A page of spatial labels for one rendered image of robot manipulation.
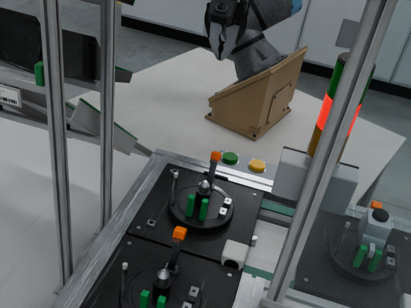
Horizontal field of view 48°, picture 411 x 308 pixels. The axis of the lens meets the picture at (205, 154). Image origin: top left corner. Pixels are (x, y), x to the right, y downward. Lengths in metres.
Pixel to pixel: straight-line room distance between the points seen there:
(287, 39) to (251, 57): 2.57
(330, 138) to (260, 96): 0.74
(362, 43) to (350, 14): 3.30
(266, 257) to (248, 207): 0.11
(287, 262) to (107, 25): 0.50
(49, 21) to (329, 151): 0.41
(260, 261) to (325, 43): 3.12
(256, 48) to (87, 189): 0.65
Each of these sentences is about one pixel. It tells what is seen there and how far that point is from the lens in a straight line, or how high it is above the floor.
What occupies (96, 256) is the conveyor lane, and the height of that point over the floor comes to 0.95.
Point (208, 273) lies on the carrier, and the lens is 0.88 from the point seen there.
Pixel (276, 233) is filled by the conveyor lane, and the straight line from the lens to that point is 1.07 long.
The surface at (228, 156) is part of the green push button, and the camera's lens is 1.15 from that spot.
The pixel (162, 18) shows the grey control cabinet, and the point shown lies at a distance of 4.23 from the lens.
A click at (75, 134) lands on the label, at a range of 0.94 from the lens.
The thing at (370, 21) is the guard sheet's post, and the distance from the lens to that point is 0.58.
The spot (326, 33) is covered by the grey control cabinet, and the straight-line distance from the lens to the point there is 3.94.
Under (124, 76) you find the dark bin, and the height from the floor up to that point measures 1.21.
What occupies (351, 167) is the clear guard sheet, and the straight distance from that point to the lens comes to 0.69.
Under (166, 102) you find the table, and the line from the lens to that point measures 1.56.
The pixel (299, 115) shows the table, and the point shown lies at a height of 0.86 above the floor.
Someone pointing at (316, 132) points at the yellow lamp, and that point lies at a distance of 0.68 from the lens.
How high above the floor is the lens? 1.64
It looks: 36 degrees down
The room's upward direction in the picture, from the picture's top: 10 degrees clockwise
